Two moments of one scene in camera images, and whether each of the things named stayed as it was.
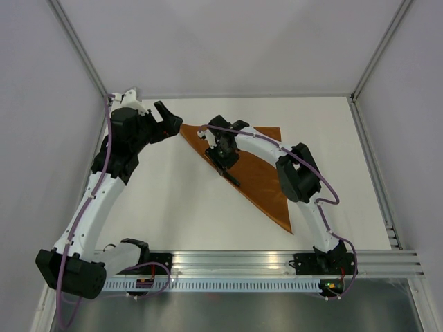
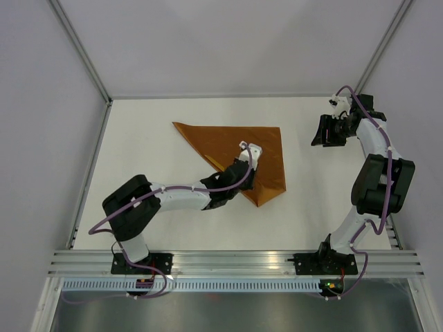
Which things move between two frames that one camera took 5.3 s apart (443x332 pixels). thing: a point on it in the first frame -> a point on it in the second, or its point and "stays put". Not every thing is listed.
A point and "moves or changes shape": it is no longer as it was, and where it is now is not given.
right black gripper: [219, 162] -> [327, 122]
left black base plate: [165, 259] stays put
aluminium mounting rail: [281, 263] stays put
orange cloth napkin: [257, 177] moves or changes shape
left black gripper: [165, 129] -> [250, 184]
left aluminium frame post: [75, 39] stays put
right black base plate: [322, 263] stays put
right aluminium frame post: [381, 47] stays put
